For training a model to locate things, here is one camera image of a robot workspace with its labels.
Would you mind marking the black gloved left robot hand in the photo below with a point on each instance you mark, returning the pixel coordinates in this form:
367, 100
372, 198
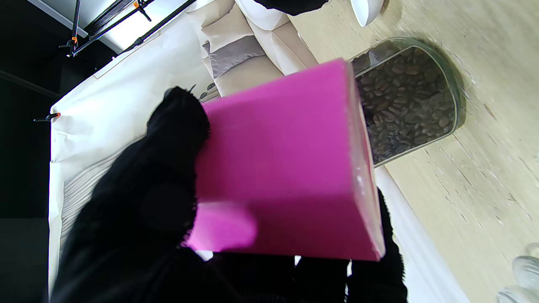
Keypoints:
139, 219

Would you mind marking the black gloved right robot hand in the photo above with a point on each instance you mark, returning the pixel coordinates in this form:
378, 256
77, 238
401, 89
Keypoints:
294, 6

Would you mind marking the white plastic spoon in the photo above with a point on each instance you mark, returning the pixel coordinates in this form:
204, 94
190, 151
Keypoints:
365, 12

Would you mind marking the pink coffee jar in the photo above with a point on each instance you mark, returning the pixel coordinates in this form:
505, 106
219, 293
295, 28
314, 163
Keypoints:
286, 160

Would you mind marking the clear glass jar lid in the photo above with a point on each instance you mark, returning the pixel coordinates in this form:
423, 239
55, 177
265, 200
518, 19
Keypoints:
526, 269

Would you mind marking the glass jar of coffee beans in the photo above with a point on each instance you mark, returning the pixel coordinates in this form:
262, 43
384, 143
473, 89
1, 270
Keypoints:
408, 101

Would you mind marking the beige pleated curtain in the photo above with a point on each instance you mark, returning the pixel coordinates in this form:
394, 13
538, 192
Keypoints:
80, 189

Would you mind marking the grey sofa cushion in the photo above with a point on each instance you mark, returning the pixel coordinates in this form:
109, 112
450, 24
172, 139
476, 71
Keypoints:
236, 57

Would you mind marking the beige sofa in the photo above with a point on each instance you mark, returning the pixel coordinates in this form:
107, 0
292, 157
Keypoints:
248, 80

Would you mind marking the tall green leafy plant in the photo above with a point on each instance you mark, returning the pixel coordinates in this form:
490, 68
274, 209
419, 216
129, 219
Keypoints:
208, 90

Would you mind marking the black orange clamp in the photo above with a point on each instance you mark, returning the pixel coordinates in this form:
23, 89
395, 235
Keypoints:
52, 116

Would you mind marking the black light stand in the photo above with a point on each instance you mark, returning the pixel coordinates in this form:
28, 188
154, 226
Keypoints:
139, 42

